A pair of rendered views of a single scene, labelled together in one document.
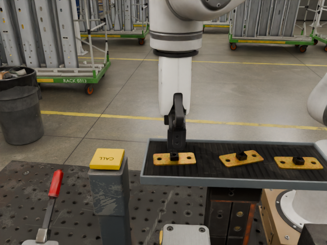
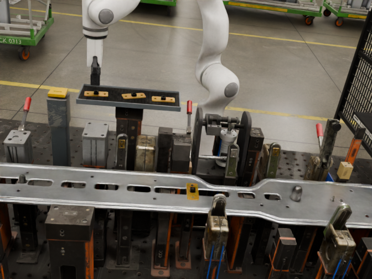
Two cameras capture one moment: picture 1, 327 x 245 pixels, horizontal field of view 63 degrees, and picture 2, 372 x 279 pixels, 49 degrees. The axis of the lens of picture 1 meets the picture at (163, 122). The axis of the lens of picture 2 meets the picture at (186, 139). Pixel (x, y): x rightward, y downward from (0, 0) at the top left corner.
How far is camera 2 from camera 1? 1.01 m
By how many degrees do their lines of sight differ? 8
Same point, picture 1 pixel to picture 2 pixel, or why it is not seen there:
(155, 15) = (84, 19)
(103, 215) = (53, 127)
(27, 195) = not seen: outside the picture
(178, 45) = (94, 34)
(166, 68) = (89, 44)
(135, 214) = (75, 155)
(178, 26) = (94, 26)
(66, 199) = not seen: hidden behind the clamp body
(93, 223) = (41, 159)
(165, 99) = (88, 58)
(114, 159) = (62, 92)
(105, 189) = (56, 109)
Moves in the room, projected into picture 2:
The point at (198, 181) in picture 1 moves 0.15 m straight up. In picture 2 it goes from (106, 103) to (107, 62)
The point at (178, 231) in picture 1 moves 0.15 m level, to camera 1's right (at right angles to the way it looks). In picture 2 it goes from (93, 124) to (137, 126)
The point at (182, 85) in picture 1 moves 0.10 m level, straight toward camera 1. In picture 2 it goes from (97, 52) to (91, 62)
